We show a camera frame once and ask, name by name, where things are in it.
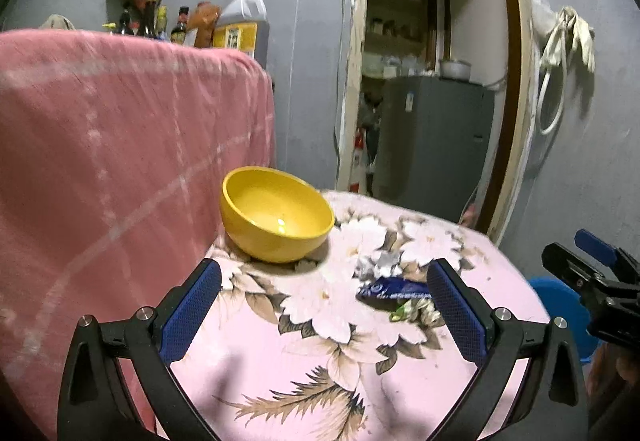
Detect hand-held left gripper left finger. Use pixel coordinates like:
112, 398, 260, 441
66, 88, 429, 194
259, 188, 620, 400
57, 258, 223, 441

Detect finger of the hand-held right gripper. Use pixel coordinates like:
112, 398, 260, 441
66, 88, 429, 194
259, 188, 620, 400
574, 228, 633, 268
542, 242, 608, 294

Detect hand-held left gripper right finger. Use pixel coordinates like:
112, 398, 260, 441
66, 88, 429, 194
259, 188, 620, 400
426, 258, 590, 441

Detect blue plastic bucket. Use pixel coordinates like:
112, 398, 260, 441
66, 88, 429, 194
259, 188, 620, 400
530, 277, 601, 362

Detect dark blue wrapper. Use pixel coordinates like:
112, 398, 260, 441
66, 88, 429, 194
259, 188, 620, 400
356, 277, 432, 309

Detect person's right hand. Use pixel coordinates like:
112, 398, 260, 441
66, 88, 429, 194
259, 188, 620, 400
586, 343, 640, 424

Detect pink floral blanket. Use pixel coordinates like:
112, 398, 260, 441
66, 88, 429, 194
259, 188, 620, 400
150, 191, 551, 441

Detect yellow bowl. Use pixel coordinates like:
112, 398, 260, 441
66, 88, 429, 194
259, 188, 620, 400
221, 166, 336, 264

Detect pink checked cloth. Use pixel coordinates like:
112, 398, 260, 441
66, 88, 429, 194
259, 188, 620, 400
0, 28, 276, 437

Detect grey small refrigerator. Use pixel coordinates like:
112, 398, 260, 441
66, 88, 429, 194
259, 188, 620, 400
372, 75, 496, 224

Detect white sack with red print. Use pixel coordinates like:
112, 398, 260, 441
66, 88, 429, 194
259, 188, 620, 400
350, 131, 371, 194

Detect cream rubber gloves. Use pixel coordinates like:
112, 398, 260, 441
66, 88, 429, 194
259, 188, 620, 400
570, 6, 597, 72

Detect steel pot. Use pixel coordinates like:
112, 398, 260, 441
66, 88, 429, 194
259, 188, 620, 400
439, 58, 472, 82

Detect clear plastic bag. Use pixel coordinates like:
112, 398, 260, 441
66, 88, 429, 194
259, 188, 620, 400
527, 0, 558, 34

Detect orange sauce bottle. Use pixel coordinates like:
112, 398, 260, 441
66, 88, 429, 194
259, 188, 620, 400
190, 2, 221, 48

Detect large cooking oil jug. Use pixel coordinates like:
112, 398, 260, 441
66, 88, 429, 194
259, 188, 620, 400
212, 0, 269, 72

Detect wooden storage shelf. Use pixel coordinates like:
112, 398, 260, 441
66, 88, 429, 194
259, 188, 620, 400
367, 0, 436, 72

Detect beige rag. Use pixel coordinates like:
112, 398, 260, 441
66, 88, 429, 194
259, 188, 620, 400
39, 14, 76, 31

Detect wooden door frame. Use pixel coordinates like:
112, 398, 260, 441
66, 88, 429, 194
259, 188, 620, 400
335, 0, 538, 247

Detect white wall cable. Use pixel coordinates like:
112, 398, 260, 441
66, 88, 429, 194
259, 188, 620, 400
332, 0, 351, 157

